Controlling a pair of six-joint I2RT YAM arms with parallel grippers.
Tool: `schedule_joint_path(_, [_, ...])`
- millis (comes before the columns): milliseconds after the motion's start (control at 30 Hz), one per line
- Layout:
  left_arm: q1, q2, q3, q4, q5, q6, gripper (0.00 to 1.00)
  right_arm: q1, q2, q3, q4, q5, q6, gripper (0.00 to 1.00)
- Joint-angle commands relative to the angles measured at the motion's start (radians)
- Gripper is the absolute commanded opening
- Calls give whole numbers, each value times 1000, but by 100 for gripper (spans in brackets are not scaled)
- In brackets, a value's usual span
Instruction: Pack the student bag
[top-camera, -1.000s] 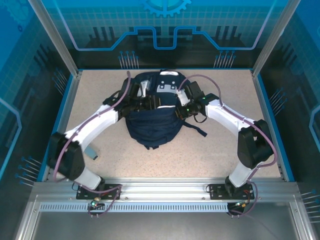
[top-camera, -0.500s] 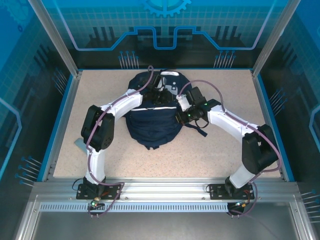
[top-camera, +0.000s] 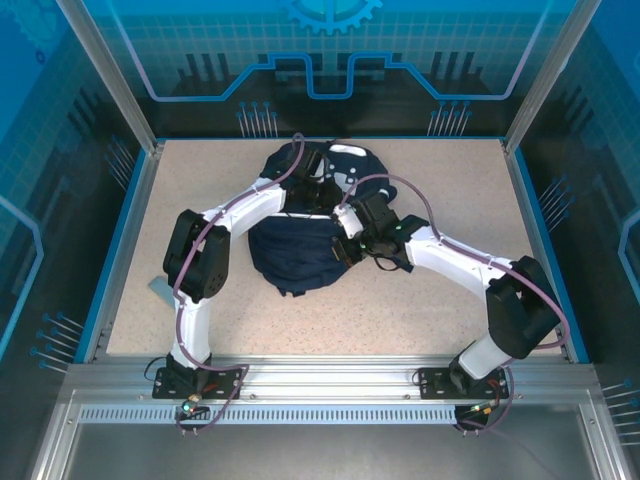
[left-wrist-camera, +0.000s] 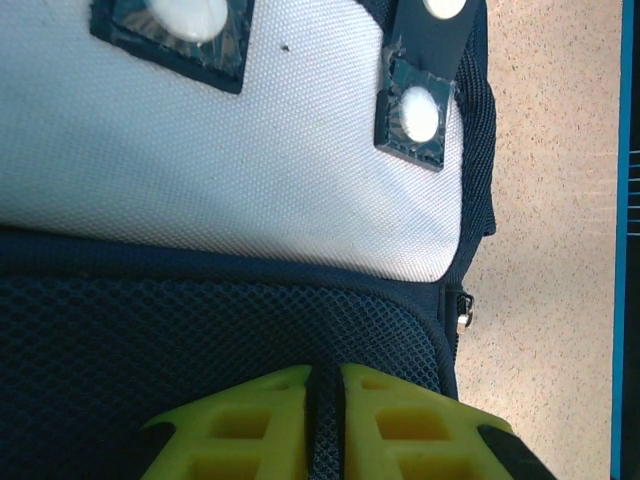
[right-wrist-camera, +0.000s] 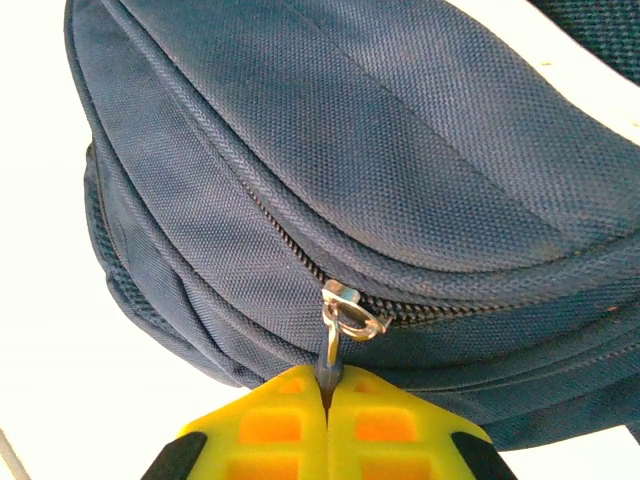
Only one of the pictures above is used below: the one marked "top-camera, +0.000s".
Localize aluminium table side rail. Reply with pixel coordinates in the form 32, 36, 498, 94
82, 142, 166, 364
501, 139, 574, 364

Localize aluminium mounting rail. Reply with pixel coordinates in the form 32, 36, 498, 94
64, 353, 601, 402

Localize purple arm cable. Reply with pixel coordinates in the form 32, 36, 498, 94
171, 131, 306, 436
342, 172, 569, 436

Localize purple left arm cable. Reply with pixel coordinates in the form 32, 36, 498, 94
171, 131, 306, 436

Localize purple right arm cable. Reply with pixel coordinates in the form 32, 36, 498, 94
342, 172, 569, 436

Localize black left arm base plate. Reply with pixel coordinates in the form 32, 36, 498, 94
152, 367, 249, 401

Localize navy blue backpack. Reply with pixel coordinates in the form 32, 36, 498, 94
248, 139, 399, 300

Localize aluminium frame post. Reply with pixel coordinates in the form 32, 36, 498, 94
54, 0, 167, 154
501, 0, 599, 156

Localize slotted grey cable duct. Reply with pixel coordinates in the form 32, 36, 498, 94
79, 405, 459, 426

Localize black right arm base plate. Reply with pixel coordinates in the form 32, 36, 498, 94
416, 367, 511, 401

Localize grey metal shelf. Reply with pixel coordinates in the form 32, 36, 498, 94
29, 399, 621, 480

